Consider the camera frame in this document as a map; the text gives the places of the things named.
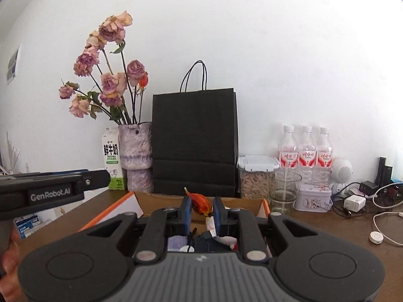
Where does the dried pink roses bouquet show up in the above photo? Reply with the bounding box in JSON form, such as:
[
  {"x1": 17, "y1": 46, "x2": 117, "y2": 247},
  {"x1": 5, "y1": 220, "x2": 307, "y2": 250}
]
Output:
[{"x1": 58, "y1": 10, "x2": 149, "y2": 126}]

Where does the white round speaker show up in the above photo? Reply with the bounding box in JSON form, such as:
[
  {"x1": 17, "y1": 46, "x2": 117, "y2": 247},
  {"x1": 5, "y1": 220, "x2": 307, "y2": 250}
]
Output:
[{"x1": 329, "y1": 157, "x2": 354, "y2": 194}]

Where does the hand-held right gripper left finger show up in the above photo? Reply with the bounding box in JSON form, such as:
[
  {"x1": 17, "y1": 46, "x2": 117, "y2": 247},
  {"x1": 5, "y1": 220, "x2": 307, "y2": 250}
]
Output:
[{"x1": 85, "y1": 197, "x2": 193, "y2": 263}]

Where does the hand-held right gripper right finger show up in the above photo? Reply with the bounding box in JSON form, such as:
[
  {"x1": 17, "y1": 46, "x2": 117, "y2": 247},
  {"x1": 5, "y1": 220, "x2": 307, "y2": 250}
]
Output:
[{"x1": 213, "y1": 197, "x2": 319, "y2": 263}]

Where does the blue white box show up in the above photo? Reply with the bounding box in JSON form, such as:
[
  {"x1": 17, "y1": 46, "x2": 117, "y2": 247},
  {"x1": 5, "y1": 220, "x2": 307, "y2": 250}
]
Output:
[{"x1": 16, "y1": 213, "x2": 43, "y2": 240}]

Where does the green white milk carton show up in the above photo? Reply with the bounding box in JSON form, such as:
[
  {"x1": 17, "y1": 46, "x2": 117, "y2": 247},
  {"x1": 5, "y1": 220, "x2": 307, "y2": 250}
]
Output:
[{"x1": 101, "y1": 127, "x2": 126, "y2": 191}]

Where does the purple mottled vase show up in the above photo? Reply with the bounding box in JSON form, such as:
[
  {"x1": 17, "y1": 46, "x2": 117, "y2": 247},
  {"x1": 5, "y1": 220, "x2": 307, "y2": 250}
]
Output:
[{"x1": 118, "y1": 122, "x2": 154, "y2": 193}]

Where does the white charger plug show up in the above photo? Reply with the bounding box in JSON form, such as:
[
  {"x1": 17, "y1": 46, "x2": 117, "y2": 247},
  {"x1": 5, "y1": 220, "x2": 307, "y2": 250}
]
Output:
[{"x1": 344, "y1": 194, "x2": 366, "y2": 213}]

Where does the clear glass cup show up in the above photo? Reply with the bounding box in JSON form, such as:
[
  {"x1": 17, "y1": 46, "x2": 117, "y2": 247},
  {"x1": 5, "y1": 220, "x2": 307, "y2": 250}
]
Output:
[{"x1": 273, "y1": 171, "x2": 303, "y2": 216}]

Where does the black power adapter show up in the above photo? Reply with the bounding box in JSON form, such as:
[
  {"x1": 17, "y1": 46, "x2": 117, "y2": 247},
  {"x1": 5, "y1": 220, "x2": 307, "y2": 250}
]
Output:
[{"x1": 359, "y1": 181, "x2": 378, "y2": 196}]

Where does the clear container of pellets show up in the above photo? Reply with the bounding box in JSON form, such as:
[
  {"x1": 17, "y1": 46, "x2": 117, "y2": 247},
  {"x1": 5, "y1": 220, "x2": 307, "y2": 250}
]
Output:
[{"x1": 237, "y1": 155, "x2": 281, "y2": 199}]

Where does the dark navy pouch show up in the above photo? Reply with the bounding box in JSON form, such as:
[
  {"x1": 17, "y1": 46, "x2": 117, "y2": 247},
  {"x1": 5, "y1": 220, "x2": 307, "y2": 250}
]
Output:
[{"x1": 192, "y1": 230, "x2": 235, "y2": 253}]

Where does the orange dried flower bud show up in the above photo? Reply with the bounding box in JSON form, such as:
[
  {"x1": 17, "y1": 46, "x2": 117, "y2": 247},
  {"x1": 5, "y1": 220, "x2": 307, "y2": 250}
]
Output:
[{"x1": 184, "y1": 187, "x2": 213, "y2": 217}]

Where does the black cable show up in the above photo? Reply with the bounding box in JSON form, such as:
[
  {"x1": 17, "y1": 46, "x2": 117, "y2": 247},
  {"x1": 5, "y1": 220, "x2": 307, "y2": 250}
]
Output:
[{"x1": 332, "y1": 181, "x2": 362, "y2": 218}]

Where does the white patterned tin box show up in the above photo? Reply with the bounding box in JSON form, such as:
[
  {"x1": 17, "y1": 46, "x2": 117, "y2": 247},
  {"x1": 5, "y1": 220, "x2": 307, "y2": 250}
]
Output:
[{"x1": 293, "y1": 184, "x2": 332, "y2": 213}]

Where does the white cable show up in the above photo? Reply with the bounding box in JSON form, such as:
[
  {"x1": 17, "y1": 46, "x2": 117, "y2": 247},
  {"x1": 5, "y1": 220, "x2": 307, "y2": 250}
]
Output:
[{"x1": 372, "y1": 182, "x2": 403, "y2": 246}]

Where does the red-label water bottle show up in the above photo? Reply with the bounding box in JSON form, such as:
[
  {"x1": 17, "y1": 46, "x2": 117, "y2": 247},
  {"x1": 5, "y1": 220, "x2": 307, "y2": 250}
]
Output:
[
  {"x1": 316, "y1": 127, "x2": 333, "y2": 186},
  {"x1": 278, "y1": 125, "x2": 299, "y2": 173},
  {"x1": 297, "y1": 125, "x2": 317, "y2": 184}
]

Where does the person's left hand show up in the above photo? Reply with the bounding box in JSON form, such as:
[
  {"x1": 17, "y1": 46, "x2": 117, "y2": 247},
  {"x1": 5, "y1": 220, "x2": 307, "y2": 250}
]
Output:
[{"x1": 0, "y1": 226, "x2": 24, "y2": 293}]

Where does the black paper bag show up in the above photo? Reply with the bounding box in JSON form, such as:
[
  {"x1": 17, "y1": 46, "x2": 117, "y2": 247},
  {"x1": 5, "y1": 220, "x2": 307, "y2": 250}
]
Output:
[{"x1": 152, "y1": 60, "x2": 239, "y2": 198}]

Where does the purple knitted cloth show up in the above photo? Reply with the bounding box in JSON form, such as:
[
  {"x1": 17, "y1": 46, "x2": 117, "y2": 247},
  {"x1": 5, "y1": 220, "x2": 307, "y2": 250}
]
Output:
[{"x1": 167, "y1": 235, "x2": 187, "y2": 253}]

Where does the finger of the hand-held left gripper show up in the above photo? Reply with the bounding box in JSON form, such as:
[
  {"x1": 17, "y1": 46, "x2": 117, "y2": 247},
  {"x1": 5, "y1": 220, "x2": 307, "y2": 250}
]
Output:
[
  {"x1": 80, "y1": 169, "x2": 111, "y2": 193},
  {"x1": 0, "y1": 169, "x2": 90, "y2": 181}
]

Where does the orange-edged cardboard box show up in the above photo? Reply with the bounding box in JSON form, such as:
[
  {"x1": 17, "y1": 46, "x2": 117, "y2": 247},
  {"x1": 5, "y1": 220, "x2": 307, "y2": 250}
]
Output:
[{"x1": 77, "y1": 190, "x2": 271, "y2": 255}]

